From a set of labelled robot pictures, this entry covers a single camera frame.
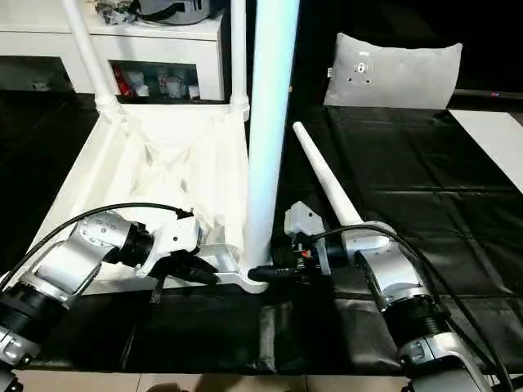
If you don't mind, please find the white cabinet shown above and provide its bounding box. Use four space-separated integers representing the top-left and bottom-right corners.
0 10 228 103

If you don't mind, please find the white plastic table leg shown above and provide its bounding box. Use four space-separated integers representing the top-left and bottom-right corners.
293 121 364 227
229 0 250 119
60 0 123 119
239 0 302 278

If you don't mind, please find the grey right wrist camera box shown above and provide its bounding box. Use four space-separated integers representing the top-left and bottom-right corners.
284 201 324 237

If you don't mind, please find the black table mat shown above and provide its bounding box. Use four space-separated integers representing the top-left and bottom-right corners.
0 89 523 375

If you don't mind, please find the grey bag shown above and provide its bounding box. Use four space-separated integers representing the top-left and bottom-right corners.
136 0 226 25

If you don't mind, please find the white plastic table top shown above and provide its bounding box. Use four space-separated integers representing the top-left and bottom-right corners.
24 101 273 296

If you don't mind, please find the grey cushion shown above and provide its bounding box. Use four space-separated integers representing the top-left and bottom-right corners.
324 32 464 110

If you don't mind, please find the black sofa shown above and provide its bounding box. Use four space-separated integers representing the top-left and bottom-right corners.
224 0 523 109

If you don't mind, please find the white low table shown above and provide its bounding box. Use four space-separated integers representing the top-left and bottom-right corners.
448 109 523 189

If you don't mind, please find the thin black bar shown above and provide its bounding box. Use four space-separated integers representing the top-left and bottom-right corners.
455 88 523 100

